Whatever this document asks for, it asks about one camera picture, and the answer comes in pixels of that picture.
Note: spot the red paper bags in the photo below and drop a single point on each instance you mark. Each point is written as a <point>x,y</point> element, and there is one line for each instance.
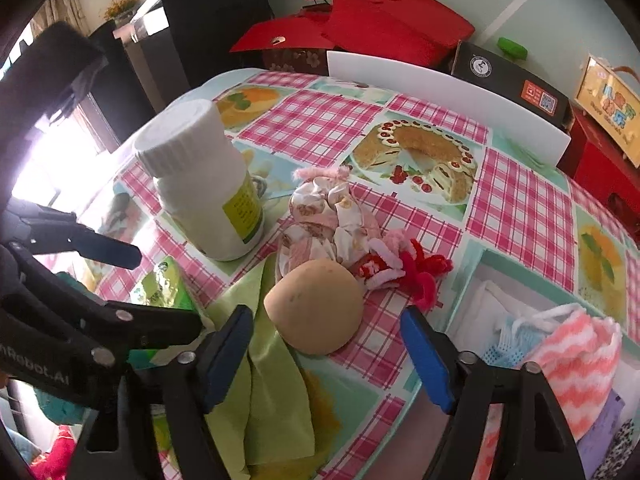
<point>375,20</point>

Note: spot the pink white knitted cloth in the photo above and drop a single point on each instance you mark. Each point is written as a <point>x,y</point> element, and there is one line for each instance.
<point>575,370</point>

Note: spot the pink floral scrunchie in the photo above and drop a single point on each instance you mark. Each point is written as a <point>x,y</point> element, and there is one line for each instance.
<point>325,210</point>

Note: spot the brown floral box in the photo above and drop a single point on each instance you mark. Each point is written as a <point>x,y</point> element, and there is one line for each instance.
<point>290,57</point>

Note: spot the black cabinet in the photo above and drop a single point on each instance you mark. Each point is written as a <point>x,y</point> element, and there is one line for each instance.
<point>125,80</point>

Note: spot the leopard print scrunchie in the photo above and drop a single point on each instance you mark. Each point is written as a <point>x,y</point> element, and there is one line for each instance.
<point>620,452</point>

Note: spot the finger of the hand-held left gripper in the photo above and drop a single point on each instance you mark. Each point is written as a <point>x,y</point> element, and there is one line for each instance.
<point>150,325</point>
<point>100,250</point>

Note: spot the beige curtain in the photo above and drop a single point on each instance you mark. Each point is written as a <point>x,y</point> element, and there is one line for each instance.
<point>62,2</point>

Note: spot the green dumbbell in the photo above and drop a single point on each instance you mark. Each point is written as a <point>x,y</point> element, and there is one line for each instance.
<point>512,47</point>

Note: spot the yellow dried flowers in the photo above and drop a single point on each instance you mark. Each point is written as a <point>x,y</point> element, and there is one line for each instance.
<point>122,5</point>

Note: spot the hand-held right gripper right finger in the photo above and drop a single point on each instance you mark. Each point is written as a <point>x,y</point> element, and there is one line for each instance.
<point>430,360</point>

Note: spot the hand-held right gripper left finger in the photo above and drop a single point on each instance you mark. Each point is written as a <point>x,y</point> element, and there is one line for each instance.
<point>225,355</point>

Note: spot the white plastic bottle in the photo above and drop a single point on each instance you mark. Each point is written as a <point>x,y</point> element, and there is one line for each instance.
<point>200,185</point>

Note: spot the black carton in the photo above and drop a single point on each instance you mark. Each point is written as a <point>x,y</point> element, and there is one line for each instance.
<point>500,75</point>

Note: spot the green tissue packet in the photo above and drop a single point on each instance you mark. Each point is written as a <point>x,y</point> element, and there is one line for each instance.
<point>162,285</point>

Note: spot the black printer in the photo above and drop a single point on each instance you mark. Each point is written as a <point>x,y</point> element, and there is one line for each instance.
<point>215,25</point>

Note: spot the blue face mask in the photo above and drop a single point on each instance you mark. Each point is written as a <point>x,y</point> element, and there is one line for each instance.
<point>510,347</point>

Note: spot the white face mask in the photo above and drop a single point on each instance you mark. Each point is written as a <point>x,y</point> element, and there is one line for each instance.
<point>495,305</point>

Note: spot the pink checked printed tablecloth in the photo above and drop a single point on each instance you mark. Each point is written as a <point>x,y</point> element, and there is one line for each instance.
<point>310,125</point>

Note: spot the red printed garment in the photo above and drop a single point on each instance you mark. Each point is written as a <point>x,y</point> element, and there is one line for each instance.
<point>57,455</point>

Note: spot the teal shallow cardboard box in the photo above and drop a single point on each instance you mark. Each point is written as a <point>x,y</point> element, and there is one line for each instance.
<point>467,272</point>

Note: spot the red pink chenille toy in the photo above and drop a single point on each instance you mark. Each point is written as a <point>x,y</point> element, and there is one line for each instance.
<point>420,270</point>

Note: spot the light green cloth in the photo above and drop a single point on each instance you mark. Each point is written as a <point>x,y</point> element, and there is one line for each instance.
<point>275,385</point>

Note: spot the purple packet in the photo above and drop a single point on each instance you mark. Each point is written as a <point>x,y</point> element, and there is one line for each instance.
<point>600,430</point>

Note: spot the beige round sponge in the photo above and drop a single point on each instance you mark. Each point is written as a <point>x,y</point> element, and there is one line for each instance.
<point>312,305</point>

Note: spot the red gift box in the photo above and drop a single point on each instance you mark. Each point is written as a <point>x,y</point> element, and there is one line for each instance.
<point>595,170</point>

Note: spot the white chair back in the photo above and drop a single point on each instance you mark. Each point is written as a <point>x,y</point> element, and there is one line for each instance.
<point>450,90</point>

